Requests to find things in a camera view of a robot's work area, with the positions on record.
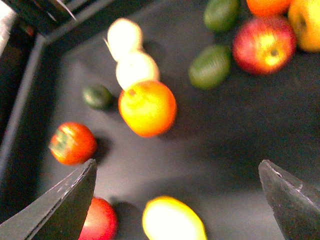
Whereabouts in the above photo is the dark green avocado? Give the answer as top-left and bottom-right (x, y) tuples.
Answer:
(82, 84), (114, 110)

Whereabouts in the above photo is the red apple front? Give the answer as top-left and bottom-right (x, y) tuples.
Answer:
(78, 197), (118, 240)

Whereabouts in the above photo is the green lime lower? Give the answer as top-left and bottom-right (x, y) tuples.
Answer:
(188, 44), (232, 90)

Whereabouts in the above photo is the white pear with stem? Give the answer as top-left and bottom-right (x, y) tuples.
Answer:
(115, 51), (160, 91)

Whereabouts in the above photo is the small orange back tray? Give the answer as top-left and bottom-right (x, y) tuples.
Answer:
(246, 0), (292, 17)

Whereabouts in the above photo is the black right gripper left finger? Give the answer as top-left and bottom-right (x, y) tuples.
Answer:
(0, 159), (97, 240)

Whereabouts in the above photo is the white onion-shaped fruit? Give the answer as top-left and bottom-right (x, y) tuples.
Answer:
(103, 17), (143, 62)

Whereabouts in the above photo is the orange persimmon with green calyx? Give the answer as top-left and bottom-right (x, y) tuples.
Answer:
(48, 122), (98, 166)

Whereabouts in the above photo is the green lime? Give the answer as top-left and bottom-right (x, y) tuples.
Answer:
(203, 0), (241, 33)
(188, 44), (232, 90)

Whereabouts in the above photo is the green lime upper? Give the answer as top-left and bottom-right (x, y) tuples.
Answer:
(203, 0), (241, 33)

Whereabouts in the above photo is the large orange middle tray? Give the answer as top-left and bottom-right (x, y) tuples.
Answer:
(118, 80), (177, 138)

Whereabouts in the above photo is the yellow lemon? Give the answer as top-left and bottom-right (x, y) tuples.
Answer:
(141, 196), (208, 240)

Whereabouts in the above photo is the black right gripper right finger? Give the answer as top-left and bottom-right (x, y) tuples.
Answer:
(258, 159), (320, 240)

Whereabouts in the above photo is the yellow apple beside red apple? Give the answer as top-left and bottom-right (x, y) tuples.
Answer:
(288, 0), (320, 53)

